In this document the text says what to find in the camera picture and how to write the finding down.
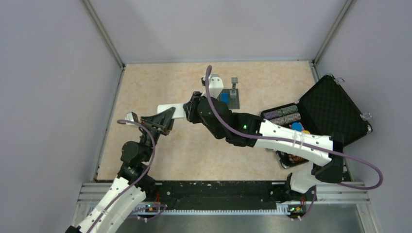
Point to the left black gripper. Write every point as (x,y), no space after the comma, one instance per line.
(163,122)

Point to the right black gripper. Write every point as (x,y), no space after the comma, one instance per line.
(191,108)

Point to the white remote control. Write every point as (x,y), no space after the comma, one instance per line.
(176,108)

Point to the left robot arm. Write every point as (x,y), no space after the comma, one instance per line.
(132,183)

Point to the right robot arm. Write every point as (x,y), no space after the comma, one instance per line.
(248,130)

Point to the blue lego brick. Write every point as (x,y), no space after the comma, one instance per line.
(224,98)

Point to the grey lego baseplate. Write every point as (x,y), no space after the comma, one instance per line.
(234,104)

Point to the grey lego tower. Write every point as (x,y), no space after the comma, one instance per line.
(233,90)

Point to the blue round chip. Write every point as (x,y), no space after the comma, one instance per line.
(297,126)

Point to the black poker chip case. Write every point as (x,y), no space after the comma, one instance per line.
(323,110)

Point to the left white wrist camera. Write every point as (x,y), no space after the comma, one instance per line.
(132,119)

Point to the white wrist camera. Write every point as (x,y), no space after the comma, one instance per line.
(215,85)
(132,119)

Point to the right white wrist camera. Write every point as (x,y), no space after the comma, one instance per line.
(215,85)

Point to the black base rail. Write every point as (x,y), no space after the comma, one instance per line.
(221,195)

